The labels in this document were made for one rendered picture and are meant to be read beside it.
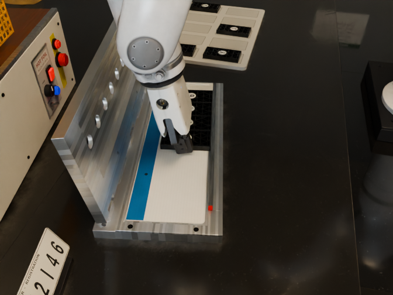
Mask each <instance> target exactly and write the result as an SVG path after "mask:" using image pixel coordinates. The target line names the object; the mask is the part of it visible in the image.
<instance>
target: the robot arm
mask: <svg viewBox="0 0 393 295"><path fill-rule="evenodd" d="M107 1H108V4H109V7H110V9H111V12H112V15H113V18H114V20H115V23H116V27H117V32H116V46H117V50H118V53H119V56H120V58H121V60H122V61H123V63H124V64H125V65H126V66H127V67H128V68H129V69H131V70H132V72H133V74H134V75H135V78H136V80H138V81H139V82H140V83H141V85H143V86H144V87H146V88H147V92H148V95H149V100H150V103H151V107H152V110H153V114H154V117H155V120H156V123H157V126H158V129H159V131H160V133H161V135H162V136H163V137H166V134H167V131H168V135H169V138H170V142H171V145H174V147H175V151H176V153H177V154H183V153H192V151H193V149H192V148H193V144H192V140H191V137H190V134H189V129H190V124H191V113H192V102H191V99H190V96H189V92H188V89H187V86H186V83H185V80H184V76H183V73H184V67H185V60H184V56H183V53H182V49H181V45H180V40H179V39H180V36H181V33H182V30H183V27H184V25H185V21H186V19H187V16H188V12H189V9H190V7H191V4H192V0H107ZM381 99H382V103H383V104H384V106H385V107H386V109H387V110H389V112H390V113H392V114H393V81H392V82H390V83H388V84H387V85H386V86H385V87H384V89H383V91H382V94H381Z"/></svg>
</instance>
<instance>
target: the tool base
mask: <svg viewBox="0 0 393 295"><path fill-rule="evenodd" d="M142 99H143V103H142V108H141V110H140V114H139V117H138V118H137V119H136V123H135V127H132V129H131V131H130V136H131V140H130V143H129V147H128V150H127V154H126V158H127V161H126V165H125V169H124V172H123V176H122V179H121V182H120V184H118V186H117V189H116V193H115V196H114V197H112V198H111V201H110V204H109V208H108V211H109V218H108V222H107V223H99V224H97V223H96V222H95V224H94V227H93V230H92V231H93V234H94V238H113V239H137V240H150V241H175V242H200V243H222V237H223V83H216V109H215V149H214V170H213V209H212V211H208V197H209V169H210V154H211V151H208V167H207V180H206V204H205V222H204V223H203V224H182V223H167V222H142V221H127V220H126V219H125V217H126V213H127V208H128V205H129V200H130V196H131V193H132V188H133V183H134V180H135V176H136V172H137V167H138V164H139V159H140V155H141V152H142V147H143V142H144V138H145V135H146V130H147V126H148V122H149V118H150V114H151V109H152V107H151V103H150V100H149V95H148V92H147V88H145V90H144V94H143V98H142ZM130 224H132V225H133V228H131V229H129V228H128V227H127V226H128V225H130ZM195 227H197V228H198V229H199V231H198V232H195V231H194V228H195Z"/></svg>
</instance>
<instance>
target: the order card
mask: <svg viewBox="0 0 393 295"><path fill-rule="evenodd" d="M69 249H70V247H69V246H68V245H67V244H66V243H65V242H64V241H63V240H62V239H60V238H59V237H58V236H57V235H56V234H55V233H54V232H52V231H51V230H50V229H49V228H45V230H44V232H43V235H42V237H41V240H40V242H39V244H38V246H37V249H36V251H35V254H34V256H33V258H32V261H31V263H30V265H29V268H28V270H27V272H26V274H25V277H24V279H23V282H22V284H21V286H20V289H19V291H18V293H17V295H53V294H54V291H55V289H56V286H57V283H58V280H59V277H60V274H61V271H62V269H63V266H64V262H65V261H66V257H67V254H68V251H69Z"/></svg>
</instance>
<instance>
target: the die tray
mask: <svg viewBox="0 0 393 295"><path fill-rule="evenodd" d="M264 13H265V10H263V9H253V8H241V7H235V6H224V5H221V6H220V10H219V11H218V13H211V12H201V11H191V10H189V12H188V16H187V19H186V21H185V25H184V27H183V30H182V33H181V36H180V39H179V40H180V43H182V44H193V45H196V51H195V53H194V55H193V56H192V57H187V56H184V60H185V63H189V64H197V65H203V66H211V67H219V68H228V69H232V70H241V71H243V70H246V68H247V65H248V63H249V60H250V56H251V53H252V51H253V47H254V44H255V42H256V39H257V35H258V32H259V30H260V26H261V23H262V20H263V17H264ZM221 23H222V24H227V25H236V26H245V27H250V28H251V32H250V34H249V37H248V38H246V37H238V36H229V35H221V34H216V30H217V28H218V27H219V25H220V24H221ZM207 46H209V47H218V48H223V49H231V50H240V51H242V55H241V56H240V59H239V62H238V63H232V62H228V61H219V60H211V59H203V53H204V51H205V49H206V48H207Z"/></svg>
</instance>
